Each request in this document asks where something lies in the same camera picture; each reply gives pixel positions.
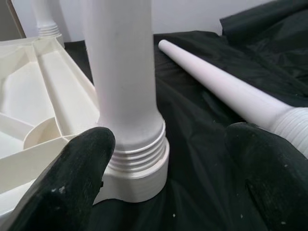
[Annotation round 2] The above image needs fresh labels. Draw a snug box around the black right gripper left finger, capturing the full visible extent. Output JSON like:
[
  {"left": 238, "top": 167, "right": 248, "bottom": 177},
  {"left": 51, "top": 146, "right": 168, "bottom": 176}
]
[{"left": 7, "top": 127, "right": 116, "bottom": 231}]

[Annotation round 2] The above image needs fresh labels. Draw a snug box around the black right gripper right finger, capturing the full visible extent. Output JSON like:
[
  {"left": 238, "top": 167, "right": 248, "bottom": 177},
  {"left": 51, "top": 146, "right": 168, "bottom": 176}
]
[{"left": 225, "top": 122, "right": 308, "bottom": 231}]

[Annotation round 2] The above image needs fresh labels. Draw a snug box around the black cloth table cover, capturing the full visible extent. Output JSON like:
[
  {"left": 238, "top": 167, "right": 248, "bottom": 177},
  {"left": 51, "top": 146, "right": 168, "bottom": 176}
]
[{"left": 64, "top": 0, "right": 308, "bottom": 231}]

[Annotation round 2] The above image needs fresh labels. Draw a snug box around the white plastic table leg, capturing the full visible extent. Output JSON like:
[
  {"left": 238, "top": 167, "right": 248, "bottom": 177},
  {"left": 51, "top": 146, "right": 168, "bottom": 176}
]
[
  {"left": 158, "top": 39, "right": 308, "bottom": 159},
  {"left": 30, "top": 0, "right": 64, "bottom": 39},
  {"left": 83, "top": 0, "right": 167, "bottom": 174}
]

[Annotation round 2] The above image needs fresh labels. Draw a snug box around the white plastic table top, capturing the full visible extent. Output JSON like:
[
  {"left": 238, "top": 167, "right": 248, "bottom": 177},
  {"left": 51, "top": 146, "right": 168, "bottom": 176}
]
[{"left": 0, "top": 36, "right": 170, "bottom": 217}]

